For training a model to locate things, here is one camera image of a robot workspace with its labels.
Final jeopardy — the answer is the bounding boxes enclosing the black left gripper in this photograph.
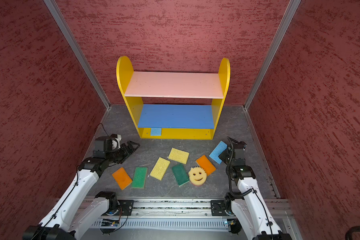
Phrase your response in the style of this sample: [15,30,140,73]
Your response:
[106,140,141,164]

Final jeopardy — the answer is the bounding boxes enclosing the blue sponge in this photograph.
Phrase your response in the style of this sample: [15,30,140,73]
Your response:
[150,128,162,137]
[209,141,228,165]

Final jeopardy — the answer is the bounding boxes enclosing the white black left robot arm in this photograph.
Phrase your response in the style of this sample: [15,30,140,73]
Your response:
[22,134,140,240]

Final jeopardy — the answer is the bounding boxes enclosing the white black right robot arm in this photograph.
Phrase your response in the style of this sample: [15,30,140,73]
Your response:
[219,137,292,240]

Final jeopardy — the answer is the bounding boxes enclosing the yellow shelf pink blue boards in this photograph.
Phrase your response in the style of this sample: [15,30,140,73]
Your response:
[116,56,231,140]

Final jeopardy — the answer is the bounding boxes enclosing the orange sponge right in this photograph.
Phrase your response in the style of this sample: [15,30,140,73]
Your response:
[196,155,216,176]

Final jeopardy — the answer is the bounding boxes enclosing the orange sponge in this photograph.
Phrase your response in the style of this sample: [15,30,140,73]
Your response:
[196,155,216,176]
[112,167,133,190]

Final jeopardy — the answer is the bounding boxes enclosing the orange sponge left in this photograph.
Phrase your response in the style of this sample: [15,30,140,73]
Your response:
[112,167,133,190]

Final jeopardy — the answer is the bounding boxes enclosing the yellow smiley face sponge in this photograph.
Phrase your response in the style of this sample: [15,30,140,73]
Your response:
[189,167,207,186]

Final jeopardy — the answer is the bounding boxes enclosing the light green sponge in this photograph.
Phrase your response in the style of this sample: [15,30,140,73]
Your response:
[132,167,148,189]

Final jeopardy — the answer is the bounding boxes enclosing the yellow sponge lower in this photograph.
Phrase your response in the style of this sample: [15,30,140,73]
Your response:
[150,158,171,181]

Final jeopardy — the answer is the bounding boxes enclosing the dark green scrub sponge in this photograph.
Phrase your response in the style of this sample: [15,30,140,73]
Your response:
[172,164,190,187]

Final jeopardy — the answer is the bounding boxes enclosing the yellow sponge upper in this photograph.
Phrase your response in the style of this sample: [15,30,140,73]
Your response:
[168,148,190,165]

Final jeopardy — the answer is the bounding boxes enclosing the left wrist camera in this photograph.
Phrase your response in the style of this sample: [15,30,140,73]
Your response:
[110,134,122,150]

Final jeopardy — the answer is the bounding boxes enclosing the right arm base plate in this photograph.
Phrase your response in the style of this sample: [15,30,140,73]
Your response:
[210,200,231,217]

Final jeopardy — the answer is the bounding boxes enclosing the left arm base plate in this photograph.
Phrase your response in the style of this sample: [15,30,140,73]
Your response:
[103,200,135,217]

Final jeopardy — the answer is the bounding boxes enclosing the aluminium rail frame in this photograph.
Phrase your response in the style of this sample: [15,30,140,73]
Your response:
[41,197,307,240]

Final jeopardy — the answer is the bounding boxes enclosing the black corrugated cable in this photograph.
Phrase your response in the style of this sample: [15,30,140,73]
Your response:
[344,225,360,240]

